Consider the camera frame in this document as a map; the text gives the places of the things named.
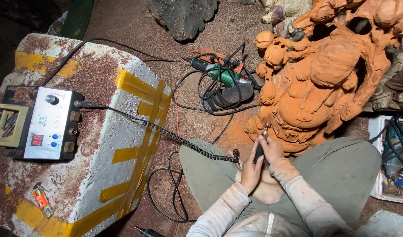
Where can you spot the person's right hand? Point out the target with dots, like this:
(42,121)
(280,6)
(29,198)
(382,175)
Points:
(273,149)

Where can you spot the person's left hand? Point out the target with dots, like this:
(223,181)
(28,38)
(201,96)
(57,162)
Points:
(249,174)

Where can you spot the person's left fingers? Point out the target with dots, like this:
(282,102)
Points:
(256,158)

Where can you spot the black rotary carving handpiece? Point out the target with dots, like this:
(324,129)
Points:
(259,152)

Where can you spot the person's bare foot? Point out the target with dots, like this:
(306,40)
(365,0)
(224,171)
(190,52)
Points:
(269,189)

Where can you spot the black sandal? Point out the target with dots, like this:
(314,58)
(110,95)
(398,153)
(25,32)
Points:
(236,93)

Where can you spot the person's legs in olive trousers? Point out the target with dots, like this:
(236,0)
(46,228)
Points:
(336,171)

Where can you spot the green electric die grinder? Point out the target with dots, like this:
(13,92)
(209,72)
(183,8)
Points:
(226,75)

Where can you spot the orange wooden figure carving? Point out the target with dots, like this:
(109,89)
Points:
(320,75)

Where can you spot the orange power strip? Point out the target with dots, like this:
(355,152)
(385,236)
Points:
(214,57)

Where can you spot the black handpiece with metal tip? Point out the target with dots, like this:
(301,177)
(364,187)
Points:
(149,232)

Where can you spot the white foam tray of tools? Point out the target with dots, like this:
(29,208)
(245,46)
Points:
(392,158)

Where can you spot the white foam block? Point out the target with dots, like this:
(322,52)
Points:
(385,224)

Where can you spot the dark wood stump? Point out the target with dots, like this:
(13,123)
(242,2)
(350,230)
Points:
(185,16)

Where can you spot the white foam box yellow tape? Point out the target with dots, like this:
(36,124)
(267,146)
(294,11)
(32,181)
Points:
(99,131)

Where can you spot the loose metal bur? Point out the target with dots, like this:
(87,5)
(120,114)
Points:
(55,183)

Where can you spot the black and white power controller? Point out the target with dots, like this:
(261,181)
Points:
(48,123)

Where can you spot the orange lighter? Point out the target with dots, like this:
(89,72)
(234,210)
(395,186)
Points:
(42,202)

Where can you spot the small metal bit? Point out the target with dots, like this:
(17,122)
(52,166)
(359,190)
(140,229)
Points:
(39,186)

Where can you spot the green plastic object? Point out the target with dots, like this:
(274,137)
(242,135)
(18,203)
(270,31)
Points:
(77,18)

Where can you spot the bunch of metal burs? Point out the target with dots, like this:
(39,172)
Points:
(10,122)

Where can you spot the beige bur tray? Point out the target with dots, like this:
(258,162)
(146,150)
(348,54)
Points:
(9,125)

